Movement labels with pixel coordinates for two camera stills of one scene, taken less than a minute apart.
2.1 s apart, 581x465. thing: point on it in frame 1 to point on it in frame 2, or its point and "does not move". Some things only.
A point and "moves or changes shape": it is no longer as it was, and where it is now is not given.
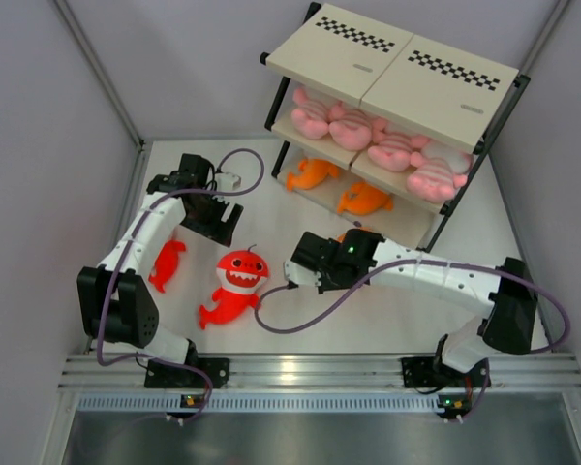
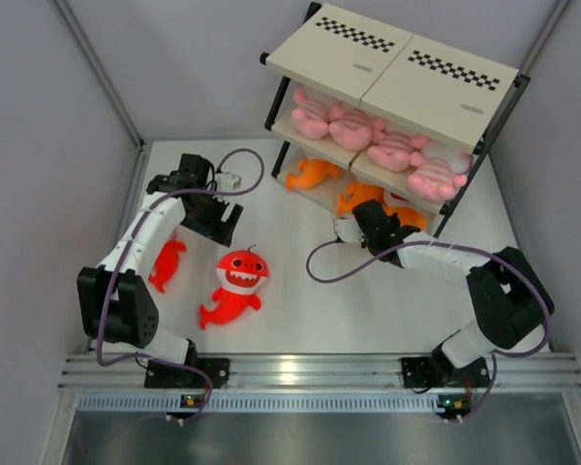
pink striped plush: x=309 y=116 does not move
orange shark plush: x=342 y=236 moves or changes shape
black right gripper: x=326 y=284 to x=365 y=242
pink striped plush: x=349 y=129 does not move
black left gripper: x=222 y=230 does not move
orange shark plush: x=364 y=199 does not move
